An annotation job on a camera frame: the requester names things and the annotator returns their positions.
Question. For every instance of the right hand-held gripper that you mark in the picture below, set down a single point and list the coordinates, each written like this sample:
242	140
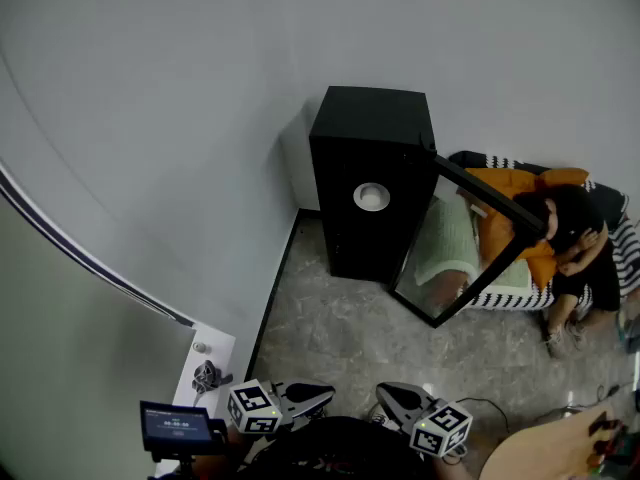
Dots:
442	430

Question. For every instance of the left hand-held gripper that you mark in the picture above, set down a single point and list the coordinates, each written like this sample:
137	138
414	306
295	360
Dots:
252	408

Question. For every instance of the white round plate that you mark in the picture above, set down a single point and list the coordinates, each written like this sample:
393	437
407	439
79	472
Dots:
356	199

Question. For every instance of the black cabinet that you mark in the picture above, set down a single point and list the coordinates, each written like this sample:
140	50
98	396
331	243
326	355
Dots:
370	133

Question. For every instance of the person's left forearm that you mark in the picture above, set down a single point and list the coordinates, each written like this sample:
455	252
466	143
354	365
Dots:
236	443

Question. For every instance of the glass cabinet door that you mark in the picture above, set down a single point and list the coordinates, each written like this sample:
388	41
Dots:
500	198

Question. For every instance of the person's right shoe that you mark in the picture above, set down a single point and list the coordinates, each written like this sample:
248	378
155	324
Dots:
380	416

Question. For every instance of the person's black shirt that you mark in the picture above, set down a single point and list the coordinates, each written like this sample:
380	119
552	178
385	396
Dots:
340	448

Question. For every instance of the white cabinet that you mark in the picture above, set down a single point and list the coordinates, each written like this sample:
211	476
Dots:
220	348

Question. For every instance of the grey crumpled object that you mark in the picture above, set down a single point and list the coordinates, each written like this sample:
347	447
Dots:
207	375

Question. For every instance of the small white round knob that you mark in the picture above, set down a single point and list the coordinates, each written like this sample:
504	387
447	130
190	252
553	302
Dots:
200	347

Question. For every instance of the small monitor with blue screen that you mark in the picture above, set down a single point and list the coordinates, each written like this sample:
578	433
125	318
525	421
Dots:
177	425

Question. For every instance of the wooden table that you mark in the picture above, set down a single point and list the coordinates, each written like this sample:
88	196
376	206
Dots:
540	453

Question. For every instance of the light green knitted blanket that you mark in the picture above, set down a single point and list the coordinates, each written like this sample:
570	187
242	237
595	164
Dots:
450	233

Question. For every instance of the red and green device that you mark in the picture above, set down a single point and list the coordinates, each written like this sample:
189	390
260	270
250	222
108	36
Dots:
607	438

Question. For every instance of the blue grey fabric bundle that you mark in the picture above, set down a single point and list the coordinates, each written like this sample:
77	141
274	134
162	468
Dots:
631	333

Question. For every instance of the orange puffy pillow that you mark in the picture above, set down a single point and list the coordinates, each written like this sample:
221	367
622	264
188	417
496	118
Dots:
520	178

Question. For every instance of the black white striped sofa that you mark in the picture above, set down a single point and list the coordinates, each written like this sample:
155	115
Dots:
630	248

